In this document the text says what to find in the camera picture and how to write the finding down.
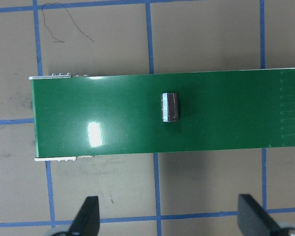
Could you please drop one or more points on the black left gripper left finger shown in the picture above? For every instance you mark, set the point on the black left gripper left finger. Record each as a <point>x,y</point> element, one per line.
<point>87,221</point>

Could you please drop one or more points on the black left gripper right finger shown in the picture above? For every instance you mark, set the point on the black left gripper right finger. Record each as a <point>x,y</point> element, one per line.
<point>253,220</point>

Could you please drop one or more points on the dark brown capacitor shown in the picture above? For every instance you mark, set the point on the dark brown capacitor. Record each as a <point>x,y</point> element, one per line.
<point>169,107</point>

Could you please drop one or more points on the green conveyor belt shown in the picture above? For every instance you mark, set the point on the green conveyor belt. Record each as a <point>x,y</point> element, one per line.
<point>82,116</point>

